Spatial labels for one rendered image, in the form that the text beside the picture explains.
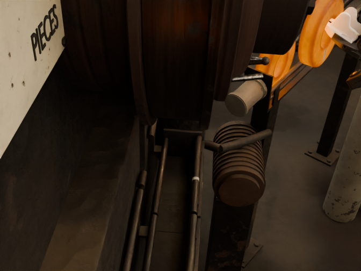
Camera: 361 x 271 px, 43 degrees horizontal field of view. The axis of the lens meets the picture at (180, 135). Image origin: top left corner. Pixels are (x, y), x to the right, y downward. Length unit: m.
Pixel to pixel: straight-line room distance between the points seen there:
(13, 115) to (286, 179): 1.63
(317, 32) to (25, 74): 0.75
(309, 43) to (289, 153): 1.06
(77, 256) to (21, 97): 0.21
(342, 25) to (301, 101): 1.35
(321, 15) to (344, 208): 0.90
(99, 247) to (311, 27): 0.67
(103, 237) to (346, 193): 1.28
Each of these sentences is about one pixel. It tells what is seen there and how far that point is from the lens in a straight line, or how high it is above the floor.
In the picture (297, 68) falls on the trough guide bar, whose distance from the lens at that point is 1.20.
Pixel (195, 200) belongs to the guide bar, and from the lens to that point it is 0.74.
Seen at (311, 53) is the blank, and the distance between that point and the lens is 1.01.
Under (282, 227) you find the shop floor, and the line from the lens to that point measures 1.70.
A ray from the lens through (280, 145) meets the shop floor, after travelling 2.04.
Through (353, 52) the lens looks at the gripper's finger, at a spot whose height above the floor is 0.82.
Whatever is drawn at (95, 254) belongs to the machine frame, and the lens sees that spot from 0.48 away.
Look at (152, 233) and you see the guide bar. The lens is 0.71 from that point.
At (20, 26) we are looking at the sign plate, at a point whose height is 1.12.
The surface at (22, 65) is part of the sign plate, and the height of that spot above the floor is 1.10.
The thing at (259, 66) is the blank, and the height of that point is 0.72.
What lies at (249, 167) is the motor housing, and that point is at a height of 0.53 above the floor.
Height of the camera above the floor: 1.25
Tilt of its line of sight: 38 degrees down
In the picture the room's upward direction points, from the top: 3 degrees clockwise
